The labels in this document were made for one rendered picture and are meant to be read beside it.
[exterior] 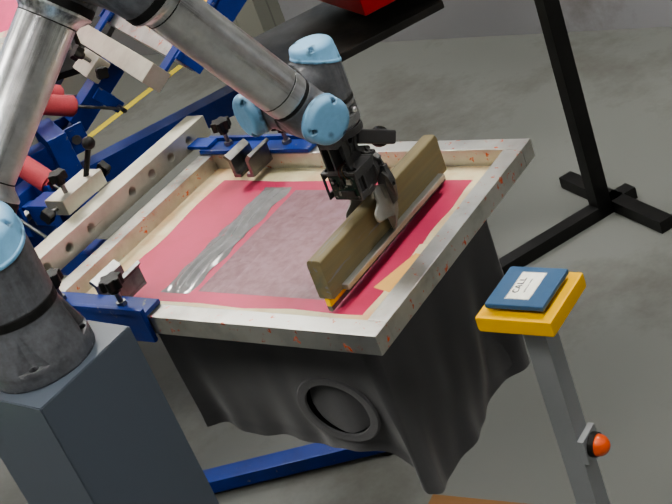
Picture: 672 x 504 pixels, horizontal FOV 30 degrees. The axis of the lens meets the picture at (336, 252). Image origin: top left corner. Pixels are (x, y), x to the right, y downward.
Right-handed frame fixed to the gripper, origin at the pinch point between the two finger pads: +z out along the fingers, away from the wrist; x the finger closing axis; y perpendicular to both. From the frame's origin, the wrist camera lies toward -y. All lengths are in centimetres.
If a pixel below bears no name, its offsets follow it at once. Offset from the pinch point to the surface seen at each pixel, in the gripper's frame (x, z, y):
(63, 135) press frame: -105, -4, -26
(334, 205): -19.9, 5.0, -11.6
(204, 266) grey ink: -36.5, 4.7, 10.0
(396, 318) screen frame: 14.9, 2.8, 23.1
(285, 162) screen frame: -40.7, 3.7, -25.4
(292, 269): -16.2, 5.1, 9.0
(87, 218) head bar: -67, -3, 7
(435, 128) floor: -134, 100, -208
